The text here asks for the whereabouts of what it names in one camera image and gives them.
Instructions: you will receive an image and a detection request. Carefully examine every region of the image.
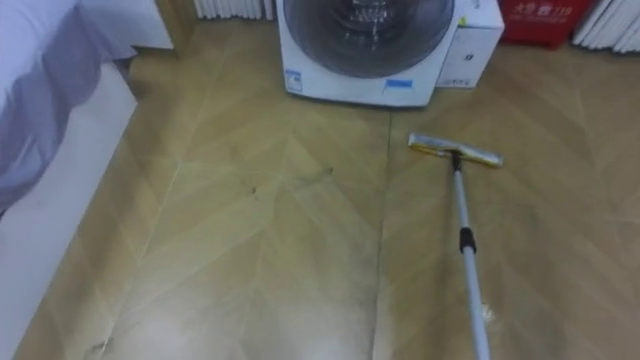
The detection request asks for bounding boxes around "red fire equipment box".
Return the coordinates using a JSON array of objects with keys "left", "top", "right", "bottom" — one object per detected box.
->
[{"left": 498, "top": 0, "right": 595, "bottom": 50}]

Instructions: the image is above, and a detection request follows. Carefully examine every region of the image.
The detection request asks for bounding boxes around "white washing machine tower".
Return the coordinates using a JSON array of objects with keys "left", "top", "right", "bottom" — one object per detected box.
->
[{"left": 274, "top": 0, "right": 465, "bottom": 109}]

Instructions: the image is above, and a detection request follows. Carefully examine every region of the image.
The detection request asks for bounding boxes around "white cardboard box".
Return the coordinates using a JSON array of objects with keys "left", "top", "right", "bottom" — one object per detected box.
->
[{"left": 435, "top": 0, "right": 506, "bottom": 90}]

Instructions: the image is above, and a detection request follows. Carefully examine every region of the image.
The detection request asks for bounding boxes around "grey bed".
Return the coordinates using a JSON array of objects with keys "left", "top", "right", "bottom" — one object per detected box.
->
[{"left": 0, "top": 0, "right": 175, "bottom": 360}]

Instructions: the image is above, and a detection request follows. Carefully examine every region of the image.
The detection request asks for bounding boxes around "mop with metal pole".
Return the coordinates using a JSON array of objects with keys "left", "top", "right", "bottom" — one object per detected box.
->
[{"left": 406, "top": 131, "right": 506, "bottom": 360}]

